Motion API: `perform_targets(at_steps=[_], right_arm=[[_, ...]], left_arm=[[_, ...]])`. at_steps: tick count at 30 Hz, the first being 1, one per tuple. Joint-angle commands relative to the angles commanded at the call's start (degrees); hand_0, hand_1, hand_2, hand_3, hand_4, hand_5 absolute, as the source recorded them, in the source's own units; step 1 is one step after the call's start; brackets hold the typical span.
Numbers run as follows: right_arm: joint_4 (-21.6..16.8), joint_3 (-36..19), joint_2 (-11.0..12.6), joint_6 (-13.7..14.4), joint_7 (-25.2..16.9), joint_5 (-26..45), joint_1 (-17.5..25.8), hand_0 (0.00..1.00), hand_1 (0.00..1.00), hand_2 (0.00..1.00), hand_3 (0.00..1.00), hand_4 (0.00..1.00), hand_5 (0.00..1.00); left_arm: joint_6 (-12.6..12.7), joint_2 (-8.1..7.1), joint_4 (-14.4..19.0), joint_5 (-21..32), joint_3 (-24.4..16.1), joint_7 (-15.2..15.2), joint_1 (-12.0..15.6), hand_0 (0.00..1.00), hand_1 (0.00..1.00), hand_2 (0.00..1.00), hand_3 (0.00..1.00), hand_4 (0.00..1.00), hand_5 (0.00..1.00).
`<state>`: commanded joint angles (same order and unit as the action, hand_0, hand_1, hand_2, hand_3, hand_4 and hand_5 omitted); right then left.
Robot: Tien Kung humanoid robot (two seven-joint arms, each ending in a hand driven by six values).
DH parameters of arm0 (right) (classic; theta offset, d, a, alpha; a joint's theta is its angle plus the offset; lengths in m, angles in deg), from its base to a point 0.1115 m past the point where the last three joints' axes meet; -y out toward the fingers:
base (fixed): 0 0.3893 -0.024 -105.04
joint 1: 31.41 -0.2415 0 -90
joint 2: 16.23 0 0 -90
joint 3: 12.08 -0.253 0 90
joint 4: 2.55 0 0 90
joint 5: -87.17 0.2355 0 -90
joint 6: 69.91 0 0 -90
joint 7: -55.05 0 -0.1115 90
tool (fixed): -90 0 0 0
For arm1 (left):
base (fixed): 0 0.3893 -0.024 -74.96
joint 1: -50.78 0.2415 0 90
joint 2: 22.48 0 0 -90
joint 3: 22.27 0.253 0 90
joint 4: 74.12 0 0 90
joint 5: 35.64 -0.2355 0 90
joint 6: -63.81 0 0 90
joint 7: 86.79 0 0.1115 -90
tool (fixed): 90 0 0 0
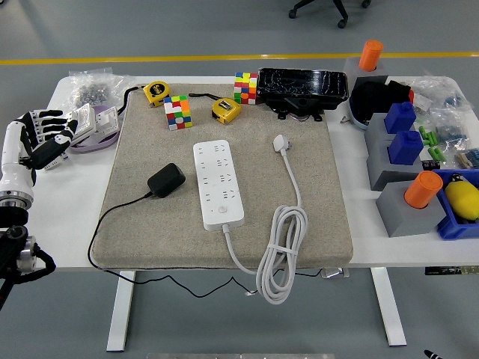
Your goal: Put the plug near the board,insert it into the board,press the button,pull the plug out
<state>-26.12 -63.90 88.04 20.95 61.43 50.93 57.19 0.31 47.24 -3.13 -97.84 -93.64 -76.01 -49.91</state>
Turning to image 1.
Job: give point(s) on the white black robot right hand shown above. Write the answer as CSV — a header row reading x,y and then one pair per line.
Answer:
x,y
433,354

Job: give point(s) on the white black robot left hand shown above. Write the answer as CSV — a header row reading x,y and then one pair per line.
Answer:
x,y
15,157

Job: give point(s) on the black power adapter plug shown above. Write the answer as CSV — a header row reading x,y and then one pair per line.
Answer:
x,y
166,179

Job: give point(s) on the white power strip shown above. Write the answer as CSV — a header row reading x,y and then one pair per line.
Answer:
x,y
217,187

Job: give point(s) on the long black circuit board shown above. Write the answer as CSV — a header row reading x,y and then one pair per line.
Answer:
x,y
449,270

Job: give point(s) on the small black circuit board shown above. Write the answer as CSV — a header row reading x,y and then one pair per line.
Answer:
x,y
431,165

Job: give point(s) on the white three-pin plug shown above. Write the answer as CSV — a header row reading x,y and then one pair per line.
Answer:
x,y
280,143

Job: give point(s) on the white table leg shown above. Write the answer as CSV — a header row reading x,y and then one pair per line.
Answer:
x,y
389,306
121,310

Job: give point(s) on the clear bag of grey nuts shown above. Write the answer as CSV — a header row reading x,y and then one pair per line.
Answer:
x,y
90,93

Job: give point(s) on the blue plastic bin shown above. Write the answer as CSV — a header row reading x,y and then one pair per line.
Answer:
x,y
451,228

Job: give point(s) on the grey base block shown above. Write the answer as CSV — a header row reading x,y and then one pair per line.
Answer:
x,y
353,69
378,161
374,129
408,220

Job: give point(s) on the yellow tape measure round label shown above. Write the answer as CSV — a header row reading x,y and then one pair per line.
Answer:
x,y
156,91

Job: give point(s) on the yellow toy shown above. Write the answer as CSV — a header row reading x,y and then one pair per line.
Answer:
x,y
462,198

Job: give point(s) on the orange cylinder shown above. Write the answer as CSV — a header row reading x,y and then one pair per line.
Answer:
x,y
370,54
423,188

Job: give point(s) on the multicolour puzzle cube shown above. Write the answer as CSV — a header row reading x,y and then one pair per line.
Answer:
x,y
177,112
245,88

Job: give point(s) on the clear bag of blue parts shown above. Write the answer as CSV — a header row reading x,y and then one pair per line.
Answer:
x,y
445,91
469,159
451,131

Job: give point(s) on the green cylindrical battery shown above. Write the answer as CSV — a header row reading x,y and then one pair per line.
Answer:
x,y
441,155
423,132
431,138
433,152

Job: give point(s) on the blue block with knob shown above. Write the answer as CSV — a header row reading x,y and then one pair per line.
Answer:
x,y
406,147
400,117

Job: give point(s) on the yellow tape measure silver clip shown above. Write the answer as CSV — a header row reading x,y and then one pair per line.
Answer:
x,y
224,110

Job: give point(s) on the grey-brown mat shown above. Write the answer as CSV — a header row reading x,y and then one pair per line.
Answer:
x,y
262,187

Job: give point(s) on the white blue bowl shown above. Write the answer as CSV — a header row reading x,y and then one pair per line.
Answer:
x,y
355,114

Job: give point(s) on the black office chair base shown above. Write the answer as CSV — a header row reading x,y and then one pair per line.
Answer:
x,y
337,5

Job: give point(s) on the white wall socket box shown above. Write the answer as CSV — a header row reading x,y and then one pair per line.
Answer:
x,y
85,123

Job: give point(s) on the white wall socket panel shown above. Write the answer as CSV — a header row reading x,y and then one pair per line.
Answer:
x,y
106,119

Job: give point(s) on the silver bracket under table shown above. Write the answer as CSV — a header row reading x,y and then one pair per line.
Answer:
x,y
333,273

